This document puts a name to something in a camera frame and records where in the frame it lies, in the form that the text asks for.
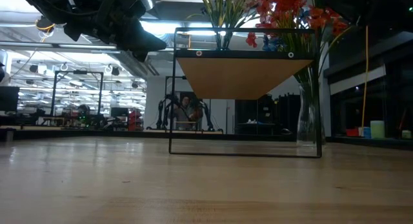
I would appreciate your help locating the clear glass vase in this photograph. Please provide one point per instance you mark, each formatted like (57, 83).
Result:
(308, 120)

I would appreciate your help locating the blue glass vase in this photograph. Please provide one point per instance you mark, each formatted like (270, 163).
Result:
(223, 41)

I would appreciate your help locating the orange artificial flower stem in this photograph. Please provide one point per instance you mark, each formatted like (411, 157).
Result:
(322, 19)

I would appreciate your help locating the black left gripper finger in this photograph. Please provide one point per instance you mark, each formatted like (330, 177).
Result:
(140, 55)
(138, 38)

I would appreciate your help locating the small red container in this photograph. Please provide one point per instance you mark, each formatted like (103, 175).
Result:
(352, 132)

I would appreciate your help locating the red tool cart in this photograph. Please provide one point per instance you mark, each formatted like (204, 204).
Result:
(135, 120)

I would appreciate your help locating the pale green cup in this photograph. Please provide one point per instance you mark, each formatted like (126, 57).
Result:
(377, 129)

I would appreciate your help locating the black cabinet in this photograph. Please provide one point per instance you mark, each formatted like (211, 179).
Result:
(255, 111)

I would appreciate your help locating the red artificial flower stem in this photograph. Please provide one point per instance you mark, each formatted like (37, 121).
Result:
(287, 1)

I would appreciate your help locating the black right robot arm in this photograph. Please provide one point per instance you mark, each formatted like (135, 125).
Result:
(371, 4)

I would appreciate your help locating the black aluminium rig frame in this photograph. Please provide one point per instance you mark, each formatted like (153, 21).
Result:
(96, 135)

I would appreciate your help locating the purple artificial flower stem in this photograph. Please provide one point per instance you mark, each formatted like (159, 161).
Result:
(226, 11)

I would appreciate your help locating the small blue cup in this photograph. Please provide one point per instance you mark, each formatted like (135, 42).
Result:
(366, 133)

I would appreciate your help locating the person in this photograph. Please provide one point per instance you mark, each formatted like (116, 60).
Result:
(185, 112)
(83, 110)

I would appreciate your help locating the black monitor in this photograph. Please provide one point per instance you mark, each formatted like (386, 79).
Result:
(9, 98)

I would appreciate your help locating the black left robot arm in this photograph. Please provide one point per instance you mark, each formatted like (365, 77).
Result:
(42, 1)

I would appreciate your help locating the black background rig frame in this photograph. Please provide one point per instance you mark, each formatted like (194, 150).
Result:
(54, 91)

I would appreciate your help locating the wooden shelf with black frame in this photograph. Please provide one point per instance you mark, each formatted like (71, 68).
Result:
(238, 75)

